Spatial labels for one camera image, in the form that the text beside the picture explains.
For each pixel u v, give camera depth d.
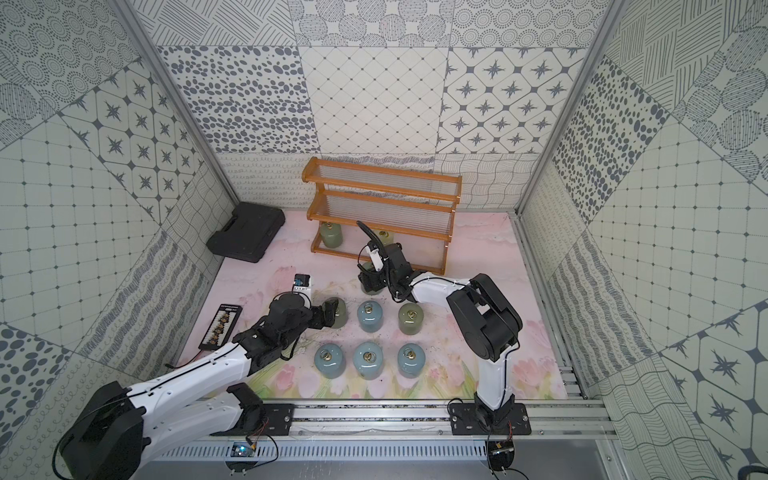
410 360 0.76
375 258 0.86
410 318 0.84
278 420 0.73
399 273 0.75
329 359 0.76
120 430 0.40
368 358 0.75
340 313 0.84
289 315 0.63
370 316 0.85
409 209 0.99
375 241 0.82
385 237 0.90
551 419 0.76
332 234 1.04
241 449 0.71
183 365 0.83
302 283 0.73
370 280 0.85
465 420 0.73
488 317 0.51
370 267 0.85
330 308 0.77
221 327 0.88
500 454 0.72
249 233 1.08
